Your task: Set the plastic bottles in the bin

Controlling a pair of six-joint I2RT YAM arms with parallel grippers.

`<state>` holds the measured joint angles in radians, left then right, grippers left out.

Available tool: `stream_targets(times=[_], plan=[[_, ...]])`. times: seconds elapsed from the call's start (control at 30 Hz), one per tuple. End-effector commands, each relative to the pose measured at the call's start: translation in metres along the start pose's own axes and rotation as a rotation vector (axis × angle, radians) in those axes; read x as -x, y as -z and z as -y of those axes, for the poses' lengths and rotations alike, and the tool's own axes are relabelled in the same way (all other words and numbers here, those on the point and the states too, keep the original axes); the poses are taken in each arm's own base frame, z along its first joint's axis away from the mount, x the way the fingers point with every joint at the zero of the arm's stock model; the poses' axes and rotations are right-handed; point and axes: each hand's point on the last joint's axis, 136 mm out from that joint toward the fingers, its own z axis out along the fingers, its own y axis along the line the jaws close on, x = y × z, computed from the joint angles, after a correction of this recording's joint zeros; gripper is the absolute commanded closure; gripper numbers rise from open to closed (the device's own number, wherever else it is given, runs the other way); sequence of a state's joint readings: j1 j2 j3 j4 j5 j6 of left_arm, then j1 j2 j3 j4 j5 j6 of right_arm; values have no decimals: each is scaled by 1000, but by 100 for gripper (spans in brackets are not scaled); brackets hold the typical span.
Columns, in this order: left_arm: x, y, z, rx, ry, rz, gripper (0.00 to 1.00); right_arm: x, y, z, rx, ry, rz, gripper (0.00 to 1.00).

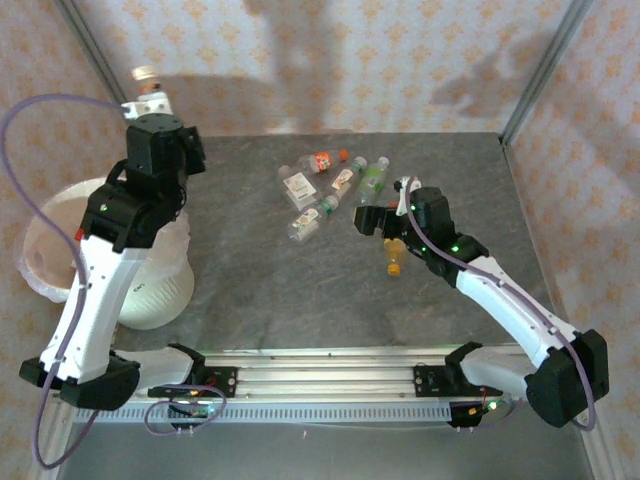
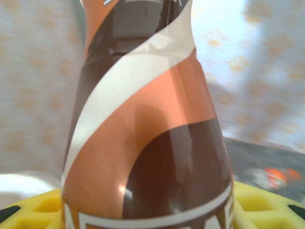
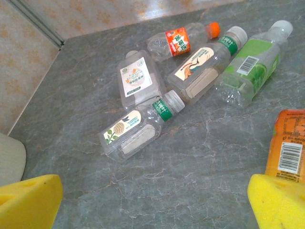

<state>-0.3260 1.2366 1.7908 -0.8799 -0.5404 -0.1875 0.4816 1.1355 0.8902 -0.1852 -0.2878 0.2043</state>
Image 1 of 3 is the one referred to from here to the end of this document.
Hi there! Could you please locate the orange juice bottle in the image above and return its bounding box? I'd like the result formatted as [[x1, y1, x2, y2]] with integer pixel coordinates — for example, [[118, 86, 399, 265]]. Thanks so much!
[[382, 238, 409, 277]]

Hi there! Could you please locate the green label bottle white cap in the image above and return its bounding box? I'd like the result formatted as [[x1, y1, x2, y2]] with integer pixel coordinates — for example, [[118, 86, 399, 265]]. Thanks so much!
[[355, 156, 391, 205]]

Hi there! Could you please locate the green cap bottle orange-print label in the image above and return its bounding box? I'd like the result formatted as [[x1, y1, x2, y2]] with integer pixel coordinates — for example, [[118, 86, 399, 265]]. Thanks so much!
[[329, 156, 369, 194]]

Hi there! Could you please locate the green cap bottle leaf label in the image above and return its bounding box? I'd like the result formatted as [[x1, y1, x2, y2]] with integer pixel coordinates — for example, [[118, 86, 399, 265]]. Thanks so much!
[[287, 194, 341, 246]]

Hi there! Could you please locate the clear bottle orange cap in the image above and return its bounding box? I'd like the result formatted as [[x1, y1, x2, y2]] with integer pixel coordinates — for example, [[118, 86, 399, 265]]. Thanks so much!
[[298, 148, 350, 176]]

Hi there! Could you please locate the square clear bottle white label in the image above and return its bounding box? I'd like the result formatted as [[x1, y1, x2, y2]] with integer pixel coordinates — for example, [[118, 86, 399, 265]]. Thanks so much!
[[277, 165, 319, 211]]

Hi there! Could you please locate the white plastic bin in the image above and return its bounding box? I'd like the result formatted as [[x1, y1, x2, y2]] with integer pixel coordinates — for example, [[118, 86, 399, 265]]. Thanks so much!
[[22, 178, 196, 331]]

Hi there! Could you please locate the small circuit board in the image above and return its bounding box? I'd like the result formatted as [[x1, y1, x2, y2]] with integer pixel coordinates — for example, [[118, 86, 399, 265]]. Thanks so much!
[[449, 397, 516, 430], [167, 398, 217, 419]]

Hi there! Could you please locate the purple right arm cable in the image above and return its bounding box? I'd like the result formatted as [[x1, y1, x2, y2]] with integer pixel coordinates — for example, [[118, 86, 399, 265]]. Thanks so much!
[[405, 177, 599, 434]]

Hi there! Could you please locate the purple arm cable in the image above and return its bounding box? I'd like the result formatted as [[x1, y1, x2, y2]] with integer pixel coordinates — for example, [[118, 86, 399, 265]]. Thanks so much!
[[405, 177, 599, 434], [0, 93, 227, 471]]

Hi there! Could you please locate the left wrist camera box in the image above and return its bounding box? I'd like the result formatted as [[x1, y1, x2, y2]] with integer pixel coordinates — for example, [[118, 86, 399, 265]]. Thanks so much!
[[121, 88, 174, 120]]

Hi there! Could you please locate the aluminium side rail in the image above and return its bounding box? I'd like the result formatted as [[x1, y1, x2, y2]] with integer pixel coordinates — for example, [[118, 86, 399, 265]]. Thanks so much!
[[501, 143, 564, 321]]

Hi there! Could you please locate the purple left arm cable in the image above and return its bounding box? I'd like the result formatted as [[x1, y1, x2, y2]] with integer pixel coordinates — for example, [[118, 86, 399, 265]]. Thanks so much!
[[0, 93, 227, 471]]

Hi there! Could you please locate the aluminium frame post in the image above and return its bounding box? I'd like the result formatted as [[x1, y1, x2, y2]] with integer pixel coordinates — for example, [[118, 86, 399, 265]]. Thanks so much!
[[53, 0, 129, 106], [501, 0, 596, 146]]

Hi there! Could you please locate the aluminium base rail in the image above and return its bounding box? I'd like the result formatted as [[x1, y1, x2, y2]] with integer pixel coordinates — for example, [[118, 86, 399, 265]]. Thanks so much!
[[114, 347, 536, 402]]

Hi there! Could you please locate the slotted grey cable duct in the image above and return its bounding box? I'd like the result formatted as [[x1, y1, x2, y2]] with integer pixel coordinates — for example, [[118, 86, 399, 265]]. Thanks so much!
[[74, 403, 454, 425]]

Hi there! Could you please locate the aluminium frame leg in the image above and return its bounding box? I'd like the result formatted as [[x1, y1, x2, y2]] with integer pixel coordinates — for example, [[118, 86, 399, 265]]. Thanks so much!
[[29, 407, 76, 480], [579, 424, 626, 480]]

